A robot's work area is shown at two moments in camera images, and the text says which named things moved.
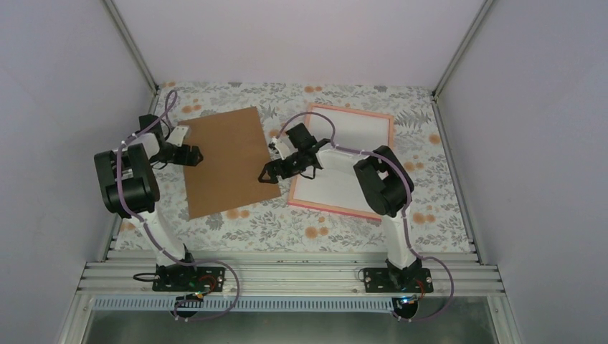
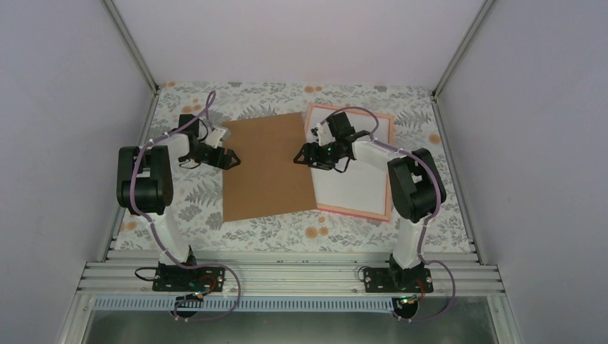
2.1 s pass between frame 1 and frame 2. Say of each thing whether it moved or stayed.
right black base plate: stayed
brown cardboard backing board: moved
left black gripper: moved
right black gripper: moved
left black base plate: stayed
